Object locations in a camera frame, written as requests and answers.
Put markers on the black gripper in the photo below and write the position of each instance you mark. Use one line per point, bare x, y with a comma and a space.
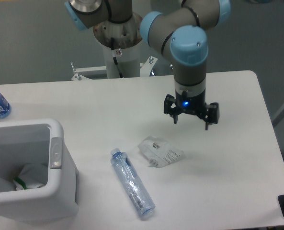
196, 105

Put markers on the clear plastic bag wrapper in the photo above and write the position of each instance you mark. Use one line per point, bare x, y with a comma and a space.
159, 152

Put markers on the clear plastic bottle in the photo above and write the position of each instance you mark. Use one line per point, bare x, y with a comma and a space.
132, 184

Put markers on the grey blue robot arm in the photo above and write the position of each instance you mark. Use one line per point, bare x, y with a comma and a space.
179, 37

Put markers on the white green carton trash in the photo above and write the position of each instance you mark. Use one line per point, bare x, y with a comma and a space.
32, 176

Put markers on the white trash can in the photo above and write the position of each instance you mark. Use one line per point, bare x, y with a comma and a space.
38, 141

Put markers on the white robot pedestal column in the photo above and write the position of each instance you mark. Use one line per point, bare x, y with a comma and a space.
121, 46

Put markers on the white metal base frame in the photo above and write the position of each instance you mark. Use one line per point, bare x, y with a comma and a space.
152, 67

